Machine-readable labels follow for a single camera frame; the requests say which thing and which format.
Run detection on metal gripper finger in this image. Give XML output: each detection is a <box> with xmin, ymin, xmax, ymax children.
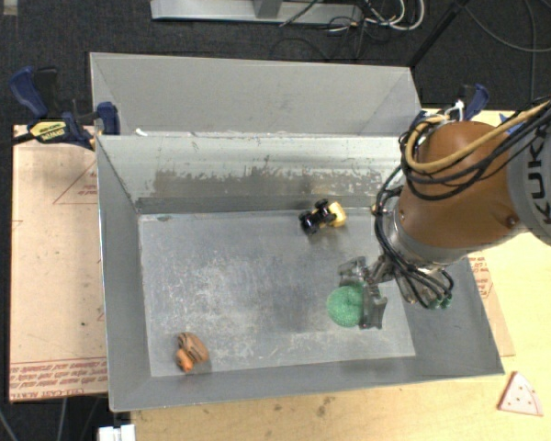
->
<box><xmin>359</xmin><ymin>287</ymin><xmax>389</xmax><ymax>331</ymax></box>
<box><xmin>338</xmin><ymin>255</ymin><xmax>368</xmax><ymax>288</ymax></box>

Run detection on green round scrub sponge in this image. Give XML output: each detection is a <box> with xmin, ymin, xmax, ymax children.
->
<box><xmin>326</xmin><ymin>282</ymin><xmax>366</xmax><ymax>328</ymax></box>

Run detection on yellow toy car, black wheels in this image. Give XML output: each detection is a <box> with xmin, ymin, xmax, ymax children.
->
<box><xmin>298</xmin><ymin>198</ymin><xmax>348</xmax><ymax>236</ymax></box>

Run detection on grey metal bin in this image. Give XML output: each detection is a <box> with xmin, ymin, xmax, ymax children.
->
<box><xmin>89</xmin><ymin>51</ymin><xmax>506</xmax><ymax>413</ymax></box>

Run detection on orange-brown toy duck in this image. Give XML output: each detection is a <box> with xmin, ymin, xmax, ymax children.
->
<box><xmin>173</xmin><ymin>332</ymin><xmax>211</xmax><ymax>374</ymax></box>

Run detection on brown cardboard board, red print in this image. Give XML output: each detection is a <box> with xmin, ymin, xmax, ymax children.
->
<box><xmin>8</xmin><ymin>124</ymin><xmax>517</xmax><ymax>404</ymax></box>

